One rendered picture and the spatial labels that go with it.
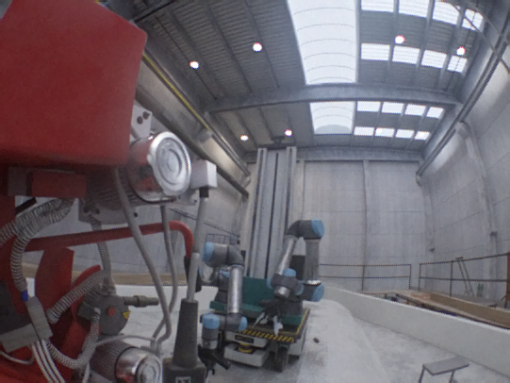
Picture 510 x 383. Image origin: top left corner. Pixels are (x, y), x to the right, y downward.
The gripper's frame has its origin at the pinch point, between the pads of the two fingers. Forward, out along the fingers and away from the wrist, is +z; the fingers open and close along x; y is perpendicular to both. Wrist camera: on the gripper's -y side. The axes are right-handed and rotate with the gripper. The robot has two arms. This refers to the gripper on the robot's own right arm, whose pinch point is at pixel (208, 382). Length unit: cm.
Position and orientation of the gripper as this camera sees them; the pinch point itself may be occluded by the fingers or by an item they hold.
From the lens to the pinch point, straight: 117.7
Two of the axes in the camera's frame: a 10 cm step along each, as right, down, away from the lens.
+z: -1.1, 9.5, -3.1
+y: -9.9, -0.7, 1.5
